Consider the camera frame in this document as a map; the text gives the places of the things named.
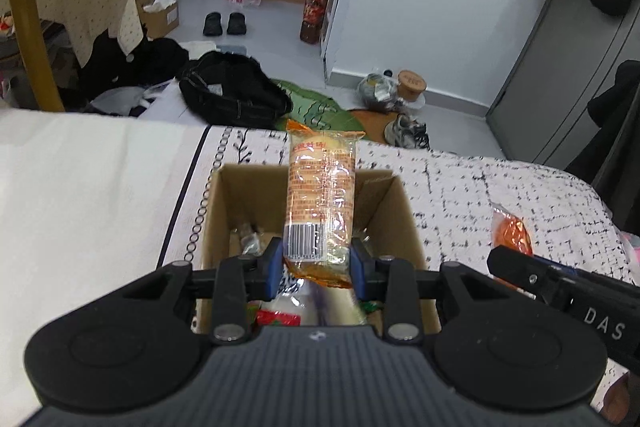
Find black jacket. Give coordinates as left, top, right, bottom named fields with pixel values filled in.
left=79, top=29, right=190, bottom=98

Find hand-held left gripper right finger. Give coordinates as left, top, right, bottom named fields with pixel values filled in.
left=350, top=237, right=512, bottom=343

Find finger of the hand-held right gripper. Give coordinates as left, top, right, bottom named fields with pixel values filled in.
left=487, top=245, right=572, bottom=304

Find black coat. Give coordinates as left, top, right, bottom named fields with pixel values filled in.
left=566, top=59, right=640, bottom=235

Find small orange snack packet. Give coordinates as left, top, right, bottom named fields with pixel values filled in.
left=489, top=202, right=534, bottom=259

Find red snack packet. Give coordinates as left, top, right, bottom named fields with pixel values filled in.
left=255, top=309, right=302, bottom=328

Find grey plastic bag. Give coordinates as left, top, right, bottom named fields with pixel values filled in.
left=357, top=72, right=399, bottom=114

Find wooden table leg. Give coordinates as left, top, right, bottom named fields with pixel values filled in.
left=7, top=0, right=66, bottom=113

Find clear snack packet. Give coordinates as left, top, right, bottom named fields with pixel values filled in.
left=234, top=223, right=272, bottom=256

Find grey wardrobe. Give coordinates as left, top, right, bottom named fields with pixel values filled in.
left=486, top=0, right=640, bottom=168

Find red oil bottle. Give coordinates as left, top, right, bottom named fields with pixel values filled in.
left=299, top=0, right=329, bottom=46

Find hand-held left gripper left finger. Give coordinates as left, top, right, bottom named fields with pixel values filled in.
left=117, top=237, right=284, bottom=344

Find small open cardboard carton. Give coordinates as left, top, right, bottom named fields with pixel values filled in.
left=142, top=0, right=180, bottom=39

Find orange cracker packet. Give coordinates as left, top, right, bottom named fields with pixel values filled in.
left=282, top=119, right=365, bottom=291

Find grey sneakers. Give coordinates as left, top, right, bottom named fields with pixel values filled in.
left=384, top=114, right=431, bottom=151

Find white bed sheet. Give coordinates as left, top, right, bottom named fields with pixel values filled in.
left=0, top=108, right=212, bottom=427

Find orange rug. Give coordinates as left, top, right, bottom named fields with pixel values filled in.
left=347, top=109, right=401, bottom=144

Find black bag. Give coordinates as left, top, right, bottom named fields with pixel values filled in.
left=178, top=52, right=294, bottom=128

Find white snack packet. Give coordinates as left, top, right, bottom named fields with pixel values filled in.
left=270, top=272, right=321, bottom=328

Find green rug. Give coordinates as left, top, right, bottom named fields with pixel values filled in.
left=271, top=79, right=367, bottom=141

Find cardboard box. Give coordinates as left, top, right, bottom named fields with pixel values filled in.
left=192, top=164, right=444, bottom=336

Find jar with wooden lid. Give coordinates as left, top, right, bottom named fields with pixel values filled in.
left=397, top=69, right=427, bottom=104

